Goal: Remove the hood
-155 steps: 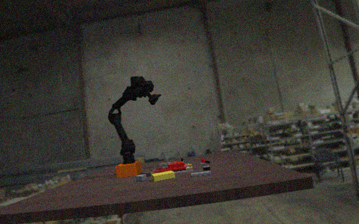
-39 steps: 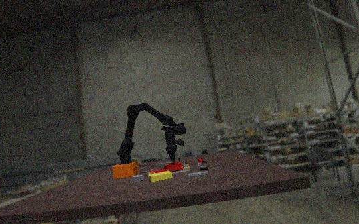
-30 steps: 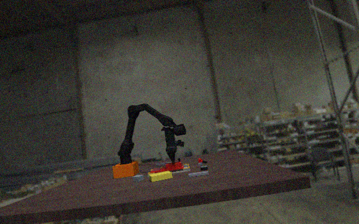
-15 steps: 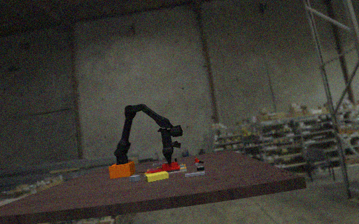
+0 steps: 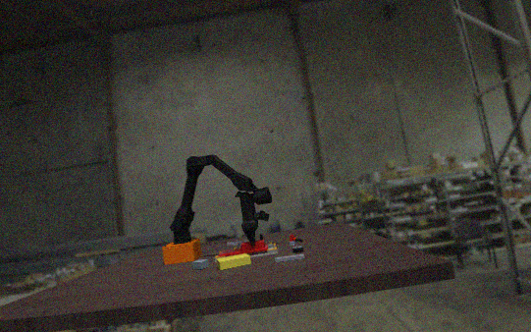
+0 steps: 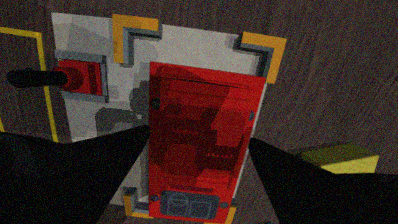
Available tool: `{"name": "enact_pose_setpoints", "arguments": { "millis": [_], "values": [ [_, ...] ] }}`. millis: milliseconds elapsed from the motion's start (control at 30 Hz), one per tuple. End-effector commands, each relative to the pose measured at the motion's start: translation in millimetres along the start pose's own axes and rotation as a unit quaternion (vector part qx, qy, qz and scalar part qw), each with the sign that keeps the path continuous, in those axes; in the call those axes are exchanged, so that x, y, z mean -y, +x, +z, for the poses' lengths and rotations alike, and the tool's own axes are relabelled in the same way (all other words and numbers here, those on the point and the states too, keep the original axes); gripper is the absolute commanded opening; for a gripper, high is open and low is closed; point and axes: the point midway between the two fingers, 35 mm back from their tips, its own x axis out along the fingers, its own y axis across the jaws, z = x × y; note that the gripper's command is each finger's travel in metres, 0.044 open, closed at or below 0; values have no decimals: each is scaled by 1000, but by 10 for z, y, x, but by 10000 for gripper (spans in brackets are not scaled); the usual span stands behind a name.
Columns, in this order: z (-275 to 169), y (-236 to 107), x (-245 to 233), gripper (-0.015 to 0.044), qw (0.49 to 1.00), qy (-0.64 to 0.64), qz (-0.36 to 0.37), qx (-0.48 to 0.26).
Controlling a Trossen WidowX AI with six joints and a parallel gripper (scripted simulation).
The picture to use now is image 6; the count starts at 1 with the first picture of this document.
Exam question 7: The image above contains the yellow rectangular outline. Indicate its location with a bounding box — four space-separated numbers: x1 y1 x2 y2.
0 27 58 142

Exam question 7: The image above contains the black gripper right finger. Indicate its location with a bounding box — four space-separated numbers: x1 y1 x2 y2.
248 138 398 224

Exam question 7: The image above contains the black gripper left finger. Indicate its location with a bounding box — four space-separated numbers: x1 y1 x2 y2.
0 125 149 224

